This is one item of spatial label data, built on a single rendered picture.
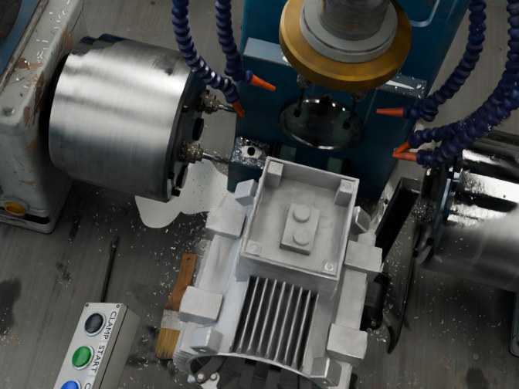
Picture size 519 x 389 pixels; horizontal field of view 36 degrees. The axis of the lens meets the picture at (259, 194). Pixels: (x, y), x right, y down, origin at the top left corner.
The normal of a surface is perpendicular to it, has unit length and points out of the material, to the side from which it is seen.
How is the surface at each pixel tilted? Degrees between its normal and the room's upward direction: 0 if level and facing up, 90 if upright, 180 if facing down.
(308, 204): 1
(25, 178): 90
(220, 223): 1
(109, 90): 17
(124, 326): 58
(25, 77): 0
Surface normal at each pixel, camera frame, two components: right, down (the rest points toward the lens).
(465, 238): -0.16, 0.46
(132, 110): -0.04, -0.03
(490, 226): -0.11, 0.22
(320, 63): 0.08, -0.48
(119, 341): 0.86, -0.05
